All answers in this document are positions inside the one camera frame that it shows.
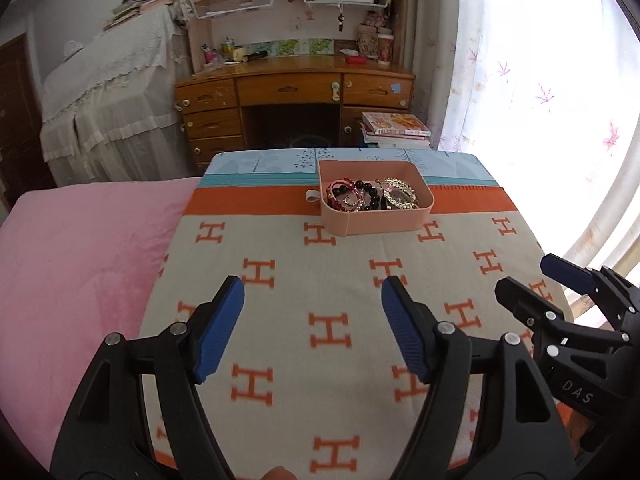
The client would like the orange H pattern blanket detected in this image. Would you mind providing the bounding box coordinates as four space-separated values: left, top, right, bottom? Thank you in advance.
141 184 567 479

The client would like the pink plastic tray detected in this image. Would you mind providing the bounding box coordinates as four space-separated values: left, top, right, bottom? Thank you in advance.
318 159 435 236

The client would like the red string bracelet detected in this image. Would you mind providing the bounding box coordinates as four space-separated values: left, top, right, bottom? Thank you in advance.
324 176 364 213

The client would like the person's left hand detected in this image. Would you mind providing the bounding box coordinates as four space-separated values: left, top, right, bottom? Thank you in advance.
260 466 297 480

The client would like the red box on desk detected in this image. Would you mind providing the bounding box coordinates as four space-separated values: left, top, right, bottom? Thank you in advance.
345 55 367 65

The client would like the floral window curtain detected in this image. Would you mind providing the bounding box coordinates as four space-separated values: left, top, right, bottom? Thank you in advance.
439 0 639 281

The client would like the light blue leaf bedsheet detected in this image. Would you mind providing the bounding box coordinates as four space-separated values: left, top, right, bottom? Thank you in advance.
198 148 497 188

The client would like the black bead bracelet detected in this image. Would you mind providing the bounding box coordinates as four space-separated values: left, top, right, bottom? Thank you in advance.
336 178 388 212

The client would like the pink fleece blanket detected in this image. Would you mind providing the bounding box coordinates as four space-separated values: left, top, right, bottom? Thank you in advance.
1 178 198 466

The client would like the patterned cup on desk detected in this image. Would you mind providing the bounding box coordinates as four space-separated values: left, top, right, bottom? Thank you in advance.
378 34 395 66

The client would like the lace covered furniture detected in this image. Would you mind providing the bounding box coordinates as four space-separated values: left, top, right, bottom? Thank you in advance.
40 0 195 186

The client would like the gold rhinestone bracelet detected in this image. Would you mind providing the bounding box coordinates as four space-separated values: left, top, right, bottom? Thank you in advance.
380 175 420 210

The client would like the wooden desk with drawers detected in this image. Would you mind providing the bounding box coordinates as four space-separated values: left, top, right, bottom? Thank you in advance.
175 55 416 170

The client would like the stack of books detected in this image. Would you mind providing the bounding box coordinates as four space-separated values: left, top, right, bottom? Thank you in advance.
361 112 432 148

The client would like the white wire shelf basket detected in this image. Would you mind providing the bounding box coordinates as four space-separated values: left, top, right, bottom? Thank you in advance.
190 0 274 20

